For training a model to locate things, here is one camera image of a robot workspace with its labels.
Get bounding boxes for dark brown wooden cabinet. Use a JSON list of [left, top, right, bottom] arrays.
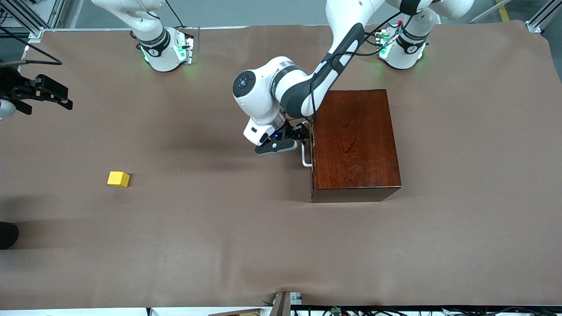
[[310, 90, 402, 203]]

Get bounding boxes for brown table cover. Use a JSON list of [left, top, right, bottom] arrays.
[[0, 20, 562, 310]]

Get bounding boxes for black right arm base cable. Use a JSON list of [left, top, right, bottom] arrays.
[[165, 0, 188, 29]]

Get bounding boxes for black rounded object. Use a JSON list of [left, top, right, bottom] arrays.
[[0, 222, 19, 250]]

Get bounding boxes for light wood drawer white handle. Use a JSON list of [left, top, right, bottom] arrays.
[[301, 121, 316, 200]]

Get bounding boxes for yellow block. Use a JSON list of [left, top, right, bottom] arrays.
[[107, 171, 131, 188]]

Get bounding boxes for yellow floor tape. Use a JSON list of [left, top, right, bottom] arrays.
[[495, 0, 512, 22]]

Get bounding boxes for black left arm base cables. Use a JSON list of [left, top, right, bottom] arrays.
[[365, 26, 388, 47]]

